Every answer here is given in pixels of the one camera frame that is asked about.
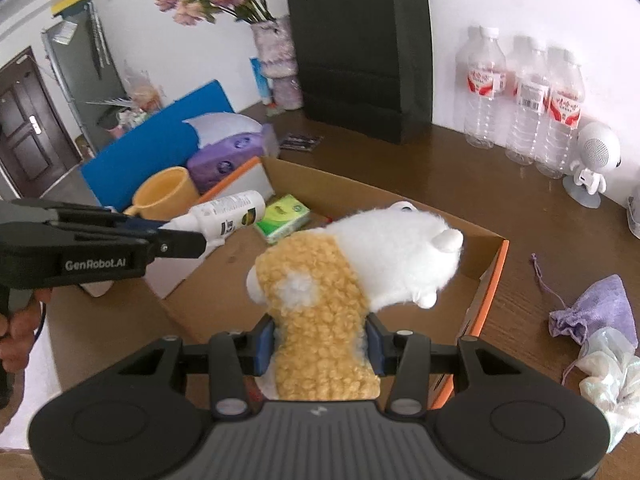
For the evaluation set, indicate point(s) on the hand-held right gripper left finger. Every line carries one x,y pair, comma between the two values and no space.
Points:
265,350

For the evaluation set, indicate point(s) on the brown door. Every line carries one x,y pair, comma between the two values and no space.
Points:
25,125

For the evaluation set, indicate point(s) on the grey metal cabinet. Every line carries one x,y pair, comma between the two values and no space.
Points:
85,70

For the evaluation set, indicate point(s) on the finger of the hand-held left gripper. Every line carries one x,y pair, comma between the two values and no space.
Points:
175,244
145,224

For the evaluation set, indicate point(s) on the blue booklet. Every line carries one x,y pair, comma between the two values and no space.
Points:
257,80

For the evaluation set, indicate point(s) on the purple tissue pack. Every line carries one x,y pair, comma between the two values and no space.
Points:
225,160

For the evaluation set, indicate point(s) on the white jar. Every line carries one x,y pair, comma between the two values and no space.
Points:
635,217

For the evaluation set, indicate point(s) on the black paper bag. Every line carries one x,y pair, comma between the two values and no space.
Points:
360,50

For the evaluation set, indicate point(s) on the iridescent plastic bag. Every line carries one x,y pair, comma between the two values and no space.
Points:
615,375

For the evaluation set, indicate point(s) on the white robot figure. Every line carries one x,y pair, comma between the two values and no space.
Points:
597,147

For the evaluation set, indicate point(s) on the blue folder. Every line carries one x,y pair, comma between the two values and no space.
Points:
150,150

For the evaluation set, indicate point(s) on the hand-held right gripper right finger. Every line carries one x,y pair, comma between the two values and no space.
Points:
376,350

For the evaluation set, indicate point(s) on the small dark packet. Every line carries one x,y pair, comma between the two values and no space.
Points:
300,141

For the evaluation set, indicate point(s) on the white spray bottle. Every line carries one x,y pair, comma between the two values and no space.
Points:
225,212

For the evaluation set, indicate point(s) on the yellow mug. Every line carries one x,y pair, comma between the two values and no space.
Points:
165,192

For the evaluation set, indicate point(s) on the brown wooden desktop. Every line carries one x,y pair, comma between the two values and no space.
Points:
410,180

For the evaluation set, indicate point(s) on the orange cardboard box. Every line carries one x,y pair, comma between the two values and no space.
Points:
220,280

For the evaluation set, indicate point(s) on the white and tan plush toy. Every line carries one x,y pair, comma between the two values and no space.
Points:
320,310

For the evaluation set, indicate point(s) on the purple patterned vase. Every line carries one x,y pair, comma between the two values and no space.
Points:
277,55

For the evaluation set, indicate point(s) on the white tissue paper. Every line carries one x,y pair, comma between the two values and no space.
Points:
225,125

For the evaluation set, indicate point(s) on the clear water bottle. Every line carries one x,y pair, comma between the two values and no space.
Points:
525,110
482,95
562,120

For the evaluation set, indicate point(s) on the person's left hand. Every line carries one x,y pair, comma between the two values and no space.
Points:
25,332

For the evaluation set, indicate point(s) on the green tissue pack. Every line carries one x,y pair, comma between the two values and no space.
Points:
280,215

